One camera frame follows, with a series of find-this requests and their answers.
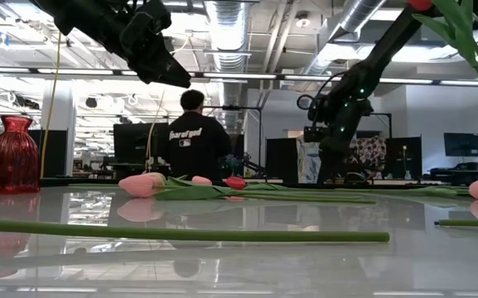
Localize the long ceiling light strip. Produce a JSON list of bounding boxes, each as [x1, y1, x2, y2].
[[0, 65, 478, 87]]

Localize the red artificial tulip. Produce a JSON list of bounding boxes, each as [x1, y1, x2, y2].
[[406, 0, 478, 112], [225, 176, 347, 195]]

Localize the black partition panel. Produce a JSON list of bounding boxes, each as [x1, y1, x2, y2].
[[28, 128, 70, 180], [384, 136, 423, 180], [265, 137, 299, 185]]

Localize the round ceiling fixture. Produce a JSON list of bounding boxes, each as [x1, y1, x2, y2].
[[294, 11, 311, 30]]

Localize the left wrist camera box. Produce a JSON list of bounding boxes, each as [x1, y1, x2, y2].
[[118, 0, 173, 50]]

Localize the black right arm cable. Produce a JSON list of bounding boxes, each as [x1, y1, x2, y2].
[[296, 94, 321, 113]]

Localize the red ribbed glass vase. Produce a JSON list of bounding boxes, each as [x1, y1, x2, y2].
[[0, 115, 42, 196]]

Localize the white blue-leaf curtain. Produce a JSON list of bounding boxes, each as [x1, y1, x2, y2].
[[297, 139, 322, 185]]

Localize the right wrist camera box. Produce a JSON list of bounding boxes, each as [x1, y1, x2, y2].
[[302, 125, 332, 144]]

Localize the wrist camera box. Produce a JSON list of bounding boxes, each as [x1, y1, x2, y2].
[[302, 125, 332, 144], [118, 0, 173, 50]]

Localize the black aluminium table frame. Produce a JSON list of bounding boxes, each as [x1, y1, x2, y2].
[[39, 176, 478, 199]]

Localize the background desk with printer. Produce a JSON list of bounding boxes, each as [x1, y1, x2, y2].
[[427, 161, 478, 187]]

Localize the wide silver ceiling duct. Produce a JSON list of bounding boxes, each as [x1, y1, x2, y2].
[[203, 0, 252, 134]]

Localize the black computer monitor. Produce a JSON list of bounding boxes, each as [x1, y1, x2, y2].
[[112, 122, 171, 179]]

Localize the floral patterned curtain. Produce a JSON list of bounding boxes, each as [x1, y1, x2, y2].
[[348, 135, 389, 175]]

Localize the person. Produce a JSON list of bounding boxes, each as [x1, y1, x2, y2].
[[162, 88, 234, 182]]

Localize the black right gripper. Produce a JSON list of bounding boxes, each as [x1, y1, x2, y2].
[[317, 134, 360, 184]]

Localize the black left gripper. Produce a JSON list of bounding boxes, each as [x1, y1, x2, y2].
[[125, 39, 193, 89]]

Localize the dark wall screen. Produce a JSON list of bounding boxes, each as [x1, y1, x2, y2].
[[443, 132, 478, 158]]

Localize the beige hanging cable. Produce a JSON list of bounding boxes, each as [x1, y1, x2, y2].
[[144, 89, 168, 174]]

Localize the long green foreground stem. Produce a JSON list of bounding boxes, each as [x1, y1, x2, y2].
[[0, 216, 391, 244]]

